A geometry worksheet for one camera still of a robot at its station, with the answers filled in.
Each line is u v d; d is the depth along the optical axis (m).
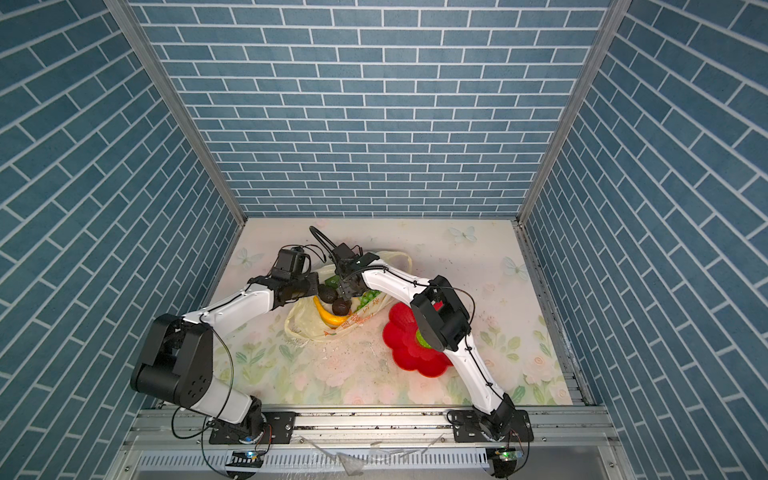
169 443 0.72
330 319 0.90
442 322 0.57
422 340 0.85
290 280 0.71
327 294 0.93
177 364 0.44
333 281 0.96
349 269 0.74
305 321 0.87
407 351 0.87
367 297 0.92
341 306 0.91
